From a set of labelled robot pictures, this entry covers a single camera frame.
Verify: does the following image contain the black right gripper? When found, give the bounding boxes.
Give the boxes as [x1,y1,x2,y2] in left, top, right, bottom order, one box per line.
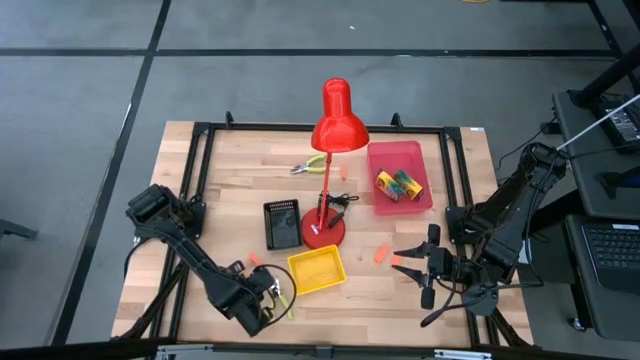
[391,223,469,311]

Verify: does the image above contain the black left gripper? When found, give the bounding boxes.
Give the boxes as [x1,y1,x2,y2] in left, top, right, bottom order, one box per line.
[230,260,282,314]

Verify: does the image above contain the green-handled pliers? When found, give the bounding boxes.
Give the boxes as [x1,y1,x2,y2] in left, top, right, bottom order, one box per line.
[269,277,296,321]
[290,153,329,176]

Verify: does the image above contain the yellow plastic basket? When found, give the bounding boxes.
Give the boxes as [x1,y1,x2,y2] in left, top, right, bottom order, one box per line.
[287,244,348,296]

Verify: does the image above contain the black plastic basket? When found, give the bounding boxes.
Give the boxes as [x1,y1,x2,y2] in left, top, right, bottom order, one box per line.
[262,198,304,252]

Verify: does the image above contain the pink plastic bin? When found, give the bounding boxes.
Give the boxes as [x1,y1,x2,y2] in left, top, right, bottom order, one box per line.
[366,140,435,217]

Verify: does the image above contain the red desk lamp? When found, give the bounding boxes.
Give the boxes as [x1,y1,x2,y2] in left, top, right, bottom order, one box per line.
[299,77,371,251]

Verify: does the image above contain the black side desk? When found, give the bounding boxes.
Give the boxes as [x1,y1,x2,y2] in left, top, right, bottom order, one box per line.
[564,214,640,342]
[552,89,640,221]

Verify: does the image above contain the black laptop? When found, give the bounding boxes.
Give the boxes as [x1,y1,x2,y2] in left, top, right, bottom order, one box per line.
[579,222,640,296]

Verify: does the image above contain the black crossbeam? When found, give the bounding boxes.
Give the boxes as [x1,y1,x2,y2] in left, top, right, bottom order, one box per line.
[0,337,640,360]

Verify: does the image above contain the white rod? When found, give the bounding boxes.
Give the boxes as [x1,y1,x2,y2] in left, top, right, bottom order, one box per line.
[556,93,640,151]

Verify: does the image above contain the black power adapter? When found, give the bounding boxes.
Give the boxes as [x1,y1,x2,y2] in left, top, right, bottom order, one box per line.
[597,99,640,151]

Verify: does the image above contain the grey chair leg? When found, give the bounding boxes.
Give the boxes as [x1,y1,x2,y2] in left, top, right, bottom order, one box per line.
[0,218,40,241]

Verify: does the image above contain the black stand leg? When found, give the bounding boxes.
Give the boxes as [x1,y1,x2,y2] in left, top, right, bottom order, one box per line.
[569,42,640,109]

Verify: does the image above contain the black lamp cable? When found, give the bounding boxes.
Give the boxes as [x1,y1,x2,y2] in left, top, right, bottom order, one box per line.
[317,192,361,229]

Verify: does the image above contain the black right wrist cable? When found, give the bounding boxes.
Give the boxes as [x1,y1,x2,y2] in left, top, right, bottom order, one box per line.
[419,234,546,329]

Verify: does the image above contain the black aluminium table frame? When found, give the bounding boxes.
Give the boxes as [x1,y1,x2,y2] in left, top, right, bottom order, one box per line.
[112,112,536,351]

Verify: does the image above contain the black floor cable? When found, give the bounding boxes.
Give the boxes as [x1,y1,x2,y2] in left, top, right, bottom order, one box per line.
[493,119,564,174]

